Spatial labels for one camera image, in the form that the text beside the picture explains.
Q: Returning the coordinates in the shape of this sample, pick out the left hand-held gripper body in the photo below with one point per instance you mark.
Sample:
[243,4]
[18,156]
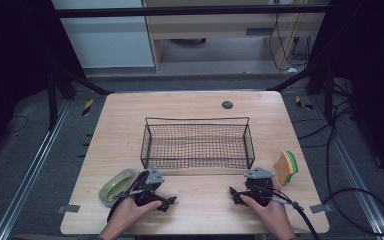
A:
[153,178]

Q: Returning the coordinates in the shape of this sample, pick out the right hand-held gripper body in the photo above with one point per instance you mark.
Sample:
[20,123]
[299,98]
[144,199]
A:
[259,186]

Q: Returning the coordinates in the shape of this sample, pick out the orange and green sponge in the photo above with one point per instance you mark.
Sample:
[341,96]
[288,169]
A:
[285,166]

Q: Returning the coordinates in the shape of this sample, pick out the green oval soap dish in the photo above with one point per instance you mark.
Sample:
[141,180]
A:
[116,188]

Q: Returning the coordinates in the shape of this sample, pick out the person's right hand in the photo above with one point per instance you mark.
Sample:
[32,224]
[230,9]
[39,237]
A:
[273,216]

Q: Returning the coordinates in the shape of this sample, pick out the person's left hand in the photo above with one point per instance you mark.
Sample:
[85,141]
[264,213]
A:
[126,213]

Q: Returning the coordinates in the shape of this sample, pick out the grey round table grommet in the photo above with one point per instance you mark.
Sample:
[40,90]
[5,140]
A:
[227,105]

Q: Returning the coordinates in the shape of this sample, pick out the yellow and black tape strip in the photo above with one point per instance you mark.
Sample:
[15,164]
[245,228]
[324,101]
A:
[302,104]
[87,107]

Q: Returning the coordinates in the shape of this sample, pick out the black metal stand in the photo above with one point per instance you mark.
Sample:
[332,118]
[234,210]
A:
[51,100]
[328,93]

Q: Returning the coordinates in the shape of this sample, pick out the white cabinet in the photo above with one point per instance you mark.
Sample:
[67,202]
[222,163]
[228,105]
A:
[106,43]

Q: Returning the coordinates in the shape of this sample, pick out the dark curtain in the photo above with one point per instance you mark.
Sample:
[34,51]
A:
[13,66]
[373,83]

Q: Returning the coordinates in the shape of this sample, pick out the light wooden desk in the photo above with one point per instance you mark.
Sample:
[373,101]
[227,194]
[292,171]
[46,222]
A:
[213,26]

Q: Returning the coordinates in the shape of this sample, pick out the grey metal table bracket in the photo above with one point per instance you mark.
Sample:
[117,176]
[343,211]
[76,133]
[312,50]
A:
[320,208]
[68,208]

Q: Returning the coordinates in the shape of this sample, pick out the aluminium floor rail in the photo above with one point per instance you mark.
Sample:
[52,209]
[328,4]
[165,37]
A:
[30,173]
[353,176]

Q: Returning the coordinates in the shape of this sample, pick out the black horizontal frame bar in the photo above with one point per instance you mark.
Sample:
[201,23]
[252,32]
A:
[180,12]

